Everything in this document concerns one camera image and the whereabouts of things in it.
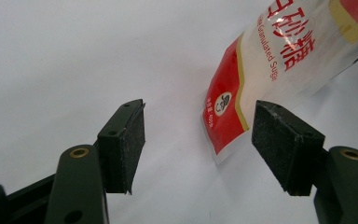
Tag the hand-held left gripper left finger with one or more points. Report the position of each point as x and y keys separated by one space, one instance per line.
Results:
x=121 y=149

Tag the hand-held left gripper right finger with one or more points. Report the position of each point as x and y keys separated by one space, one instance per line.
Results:
x=289 y=149

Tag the red and white sugar bag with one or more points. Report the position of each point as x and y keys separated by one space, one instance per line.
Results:
x=261 y=62

